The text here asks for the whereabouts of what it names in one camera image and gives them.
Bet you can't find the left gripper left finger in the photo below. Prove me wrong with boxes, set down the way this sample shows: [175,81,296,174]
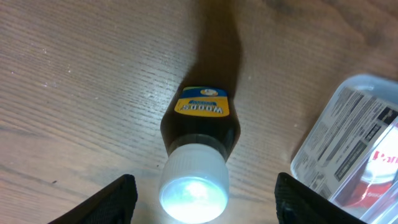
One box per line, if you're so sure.
[50,174,138,224]

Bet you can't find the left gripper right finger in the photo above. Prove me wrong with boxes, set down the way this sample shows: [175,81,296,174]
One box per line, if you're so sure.
[274,172,365,224]

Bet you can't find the red Panadol box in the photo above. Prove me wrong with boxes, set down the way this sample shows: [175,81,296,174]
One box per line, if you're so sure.
[342,128,397,208]

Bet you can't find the white Panadol box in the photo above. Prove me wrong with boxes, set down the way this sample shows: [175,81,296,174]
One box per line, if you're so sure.
[290,87,397,199]

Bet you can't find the clear plastic container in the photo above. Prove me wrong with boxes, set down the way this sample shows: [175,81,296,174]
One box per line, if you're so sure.
[290,75,397,223]

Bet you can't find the dark bottle white cap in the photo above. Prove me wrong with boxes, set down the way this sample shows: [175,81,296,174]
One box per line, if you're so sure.
[159,86,240,223]

